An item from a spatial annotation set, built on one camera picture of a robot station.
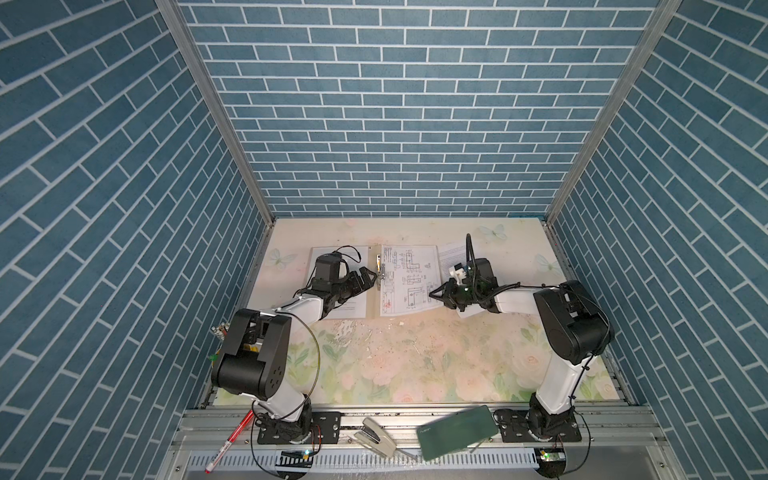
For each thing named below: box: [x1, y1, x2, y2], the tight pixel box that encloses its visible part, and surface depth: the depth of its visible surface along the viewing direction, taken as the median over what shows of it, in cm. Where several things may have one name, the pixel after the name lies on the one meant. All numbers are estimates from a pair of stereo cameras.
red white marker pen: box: [204, 410, 255, 474], surface depth 72 cm
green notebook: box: [417, 405, 499, 461], surface depth 74 cm
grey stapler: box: [354, 417, 397, 458], surface depth 72 cm
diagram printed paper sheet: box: [380, 245, 444, 317], surface depth 104 cm
